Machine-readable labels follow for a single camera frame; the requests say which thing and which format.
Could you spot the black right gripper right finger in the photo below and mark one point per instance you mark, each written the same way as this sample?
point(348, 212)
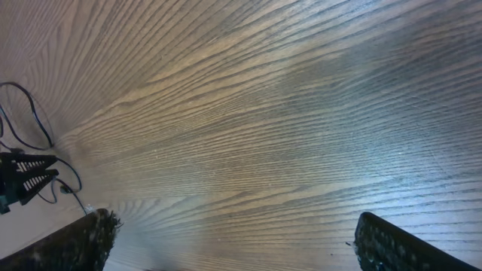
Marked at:
point(381, 246)

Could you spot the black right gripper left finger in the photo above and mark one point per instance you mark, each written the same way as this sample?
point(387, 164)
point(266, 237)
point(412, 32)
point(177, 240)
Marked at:
point(83, 245)

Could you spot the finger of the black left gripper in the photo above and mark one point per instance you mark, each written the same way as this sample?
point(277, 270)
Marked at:
point(23, 186)
point(27, 165)

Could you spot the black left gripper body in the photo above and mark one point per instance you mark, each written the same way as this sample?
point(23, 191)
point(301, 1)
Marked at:
point(3, 195)

